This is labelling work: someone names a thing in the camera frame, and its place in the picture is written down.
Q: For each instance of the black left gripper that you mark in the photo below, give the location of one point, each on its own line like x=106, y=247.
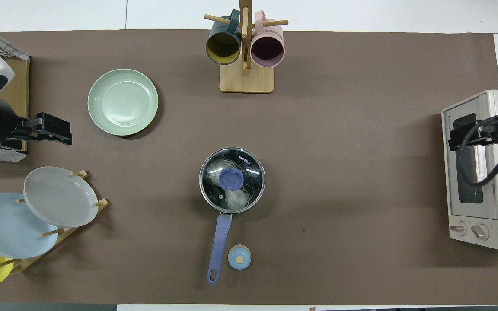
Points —
x=52, y=128

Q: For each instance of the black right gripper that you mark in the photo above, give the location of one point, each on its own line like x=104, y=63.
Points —
x=465, y=131

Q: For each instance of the glass lid purple knob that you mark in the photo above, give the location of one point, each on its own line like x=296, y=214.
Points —
x=231, y=178

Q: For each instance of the translucent plastic food bag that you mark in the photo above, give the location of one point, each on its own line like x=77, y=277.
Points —
x=236, y=198

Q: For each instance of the grey plate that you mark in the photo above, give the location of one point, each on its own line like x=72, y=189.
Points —
x=61, y=196

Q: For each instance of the light green plate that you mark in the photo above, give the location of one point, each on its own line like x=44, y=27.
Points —
x=122, y=102

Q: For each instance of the light blue plate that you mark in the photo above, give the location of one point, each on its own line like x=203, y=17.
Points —
x=7, y=226

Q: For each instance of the wooden plate rack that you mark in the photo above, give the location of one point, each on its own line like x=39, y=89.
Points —
x=24, y=263

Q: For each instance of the toaster oven knob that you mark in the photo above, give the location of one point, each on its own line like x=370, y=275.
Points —
x=458, y=228
x=480, y=232

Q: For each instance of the brown table mat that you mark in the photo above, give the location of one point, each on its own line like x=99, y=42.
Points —
x=339, y=172

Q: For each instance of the dark teal mug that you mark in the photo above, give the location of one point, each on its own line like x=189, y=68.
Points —
x=223, y=45

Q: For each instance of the wooden mug tree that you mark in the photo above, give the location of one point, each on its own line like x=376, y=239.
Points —
x=247, y=80

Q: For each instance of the pink mug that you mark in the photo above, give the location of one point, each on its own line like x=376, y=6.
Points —
x=267, y=49

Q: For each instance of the small blue jar cork lid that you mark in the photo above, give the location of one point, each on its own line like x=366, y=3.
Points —
x=239, y=257

